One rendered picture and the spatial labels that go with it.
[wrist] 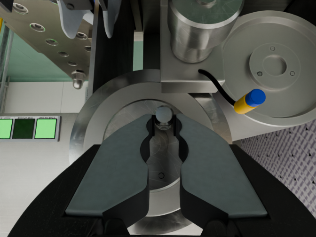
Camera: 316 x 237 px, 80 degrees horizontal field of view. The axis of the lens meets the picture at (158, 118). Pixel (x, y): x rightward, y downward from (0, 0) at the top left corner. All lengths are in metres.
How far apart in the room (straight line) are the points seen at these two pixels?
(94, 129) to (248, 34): 0.18
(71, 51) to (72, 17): 0.26
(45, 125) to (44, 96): 2.94
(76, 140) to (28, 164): 0.43
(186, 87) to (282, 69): 0.10
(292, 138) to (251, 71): 0.13
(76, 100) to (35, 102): 0.65
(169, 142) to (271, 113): 0.10
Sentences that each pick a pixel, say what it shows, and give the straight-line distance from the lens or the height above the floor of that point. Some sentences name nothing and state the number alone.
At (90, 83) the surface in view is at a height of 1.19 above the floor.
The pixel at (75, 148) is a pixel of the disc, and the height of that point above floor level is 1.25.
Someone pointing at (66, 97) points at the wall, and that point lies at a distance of 3.35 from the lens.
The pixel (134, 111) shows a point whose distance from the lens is 0.16.
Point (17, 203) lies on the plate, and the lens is 0.63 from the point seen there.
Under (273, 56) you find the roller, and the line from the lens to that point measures 0.23.
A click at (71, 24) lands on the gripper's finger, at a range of 0.23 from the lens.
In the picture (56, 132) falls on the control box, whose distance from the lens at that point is 0.57.
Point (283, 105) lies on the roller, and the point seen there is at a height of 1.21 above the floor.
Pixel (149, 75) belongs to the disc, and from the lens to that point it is 0.19.
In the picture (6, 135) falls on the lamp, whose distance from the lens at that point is 0.65.
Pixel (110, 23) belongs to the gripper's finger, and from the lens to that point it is 0.21.
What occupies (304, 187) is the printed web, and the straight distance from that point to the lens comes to 0.29.
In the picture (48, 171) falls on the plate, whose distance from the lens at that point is 0.58.
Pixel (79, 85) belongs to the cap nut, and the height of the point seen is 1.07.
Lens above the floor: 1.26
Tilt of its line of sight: 12 degrees down
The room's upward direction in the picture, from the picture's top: 180 degrees clockwise
